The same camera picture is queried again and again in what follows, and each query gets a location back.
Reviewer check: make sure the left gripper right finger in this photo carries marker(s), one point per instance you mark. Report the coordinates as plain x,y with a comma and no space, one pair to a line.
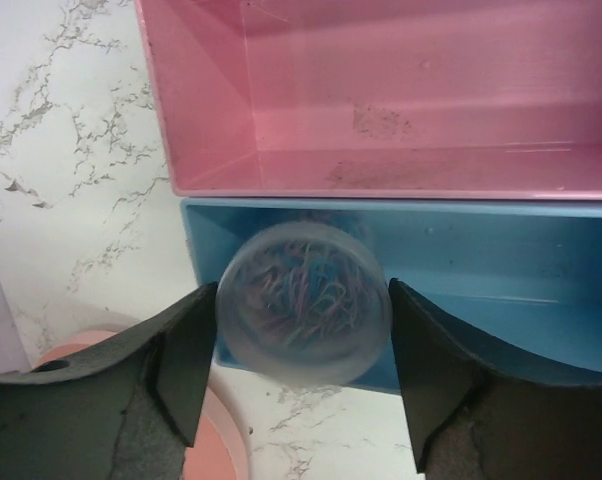
478,407

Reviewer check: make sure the pink three-tier shelf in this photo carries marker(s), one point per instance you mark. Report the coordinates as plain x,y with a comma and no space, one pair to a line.
220,450

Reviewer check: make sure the clear paperclip jar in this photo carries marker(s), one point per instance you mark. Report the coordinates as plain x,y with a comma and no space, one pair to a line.
305,301

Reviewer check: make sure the pastel four-compartment drawer organizer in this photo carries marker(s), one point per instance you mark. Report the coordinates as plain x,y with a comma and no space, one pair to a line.
466,137

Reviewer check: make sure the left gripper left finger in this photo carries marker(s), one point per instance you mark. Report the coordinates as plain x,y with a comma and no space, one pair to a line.
127,407

